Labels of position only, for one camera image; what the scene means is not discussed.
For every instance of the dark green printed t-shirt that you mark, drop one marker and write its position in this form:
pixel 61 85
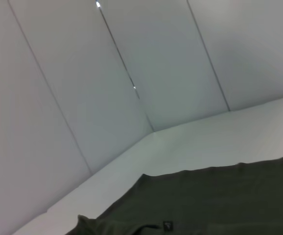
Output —
pixel 204 200

